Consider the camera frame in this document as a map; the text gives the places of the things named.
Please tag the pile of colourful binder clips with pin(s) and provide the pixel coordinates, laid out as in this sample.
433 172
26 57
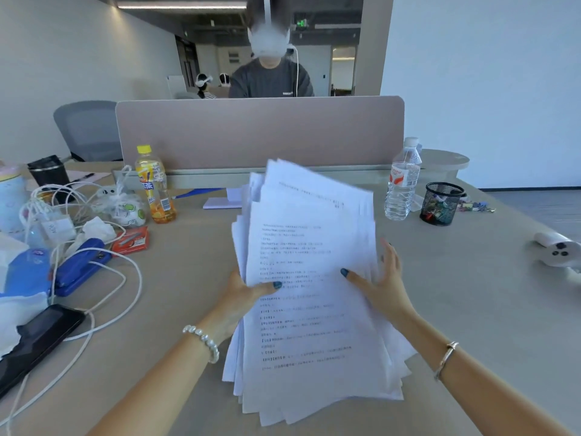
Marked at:
474 206

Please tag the blue stapler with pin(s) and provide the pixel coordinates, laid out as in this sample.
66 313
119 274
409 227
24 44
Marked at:
79 267

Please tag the clear plastic bag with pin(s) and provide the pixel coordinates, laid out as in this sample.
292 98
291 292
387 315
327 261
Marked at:
123 206

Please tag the long ceiling light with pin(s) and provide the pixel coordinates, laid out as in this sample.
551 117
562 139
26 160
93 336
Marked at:
181 5

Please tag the orange drink bottle yellow cap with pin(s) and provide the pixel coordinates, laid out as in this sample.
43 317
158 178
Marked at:
156 190

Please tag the white headset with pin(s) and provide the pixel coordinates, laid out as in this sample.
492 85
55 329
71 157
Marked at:
270 40

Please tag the clear water bottle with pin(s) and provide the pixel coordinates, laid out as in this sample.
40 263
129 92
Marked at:
401 186

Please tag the black tumbler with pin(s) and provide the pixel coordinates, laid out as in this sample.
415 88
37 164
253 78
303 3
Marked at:
49 177

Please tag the white notepad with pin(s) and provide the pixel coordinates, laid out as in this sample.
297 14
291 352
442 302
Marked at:
222 202

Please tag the black pen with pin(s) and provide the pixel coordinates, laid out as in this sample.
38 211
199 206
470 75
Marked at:
81 177

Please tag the blue pen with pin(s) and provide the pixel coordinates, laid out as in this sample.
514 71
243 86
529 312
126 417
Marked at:
197 193

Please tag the round white side table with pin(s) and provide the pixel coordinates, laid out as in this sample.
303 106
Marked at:
447 158

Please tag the pastel patterned cup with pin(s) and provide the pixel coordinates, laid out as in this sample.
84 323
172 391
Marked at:
11 199

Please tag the black phone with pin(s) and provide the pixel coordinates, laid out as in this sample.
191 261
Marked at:
38 338

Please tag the person's right hand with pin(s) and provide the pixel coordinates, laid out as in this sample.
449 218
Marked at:
390 295

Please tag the crumpled white tissue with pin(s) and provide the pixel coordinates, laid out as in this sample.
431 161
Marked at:
93 231

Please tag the beige desk divider panel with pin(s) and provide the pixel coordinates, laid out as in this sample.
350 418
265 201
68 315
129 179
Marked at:
258 131

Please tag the green exit sign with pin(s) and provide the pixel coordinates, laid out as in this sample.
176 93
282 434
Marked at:
301 24

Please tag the grey office chair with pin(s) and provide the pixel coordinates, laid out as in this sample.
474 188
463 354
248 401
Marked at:
88 129

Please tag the person's right forearm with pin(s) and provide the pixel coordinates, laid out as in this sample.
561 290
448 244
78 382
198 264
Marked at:
472 381

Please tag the orange snack packet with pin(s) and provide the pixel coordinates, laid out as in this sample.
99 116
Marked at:
131 240

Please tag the stack of printed papers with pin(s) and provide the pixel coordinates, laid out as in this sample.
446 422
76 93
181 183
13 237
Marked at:
308 249

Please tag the person's left hand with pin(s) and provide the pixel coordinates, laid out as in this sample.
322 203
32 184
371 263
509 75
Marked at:
236 304

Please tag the white hand controller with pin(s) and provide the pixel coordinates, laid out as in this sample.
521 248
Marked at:
557 252

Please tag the person's right thumb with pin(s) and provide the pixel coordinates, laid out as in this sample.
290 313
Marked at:
358 282

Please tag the person's left forearm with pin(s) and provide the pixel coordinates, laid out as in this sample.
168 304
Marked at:
154 385

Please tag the white charger block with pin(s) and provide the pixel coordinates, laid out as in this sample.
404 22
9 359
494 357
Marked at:
56 229

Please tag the blue tissue packet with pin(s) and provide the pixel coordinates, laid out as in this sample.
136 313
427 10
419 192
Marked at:
25 274

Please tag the person's left thumb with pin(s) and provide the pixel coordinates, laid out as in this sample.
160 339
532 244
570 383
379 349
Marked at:
267 288

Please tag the silver bangle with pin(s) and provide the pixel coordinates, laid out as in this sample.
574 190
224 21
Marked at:
445 358

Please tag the black mesh pen holder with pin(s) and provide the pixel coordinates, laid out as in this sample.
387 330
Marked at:
439 205

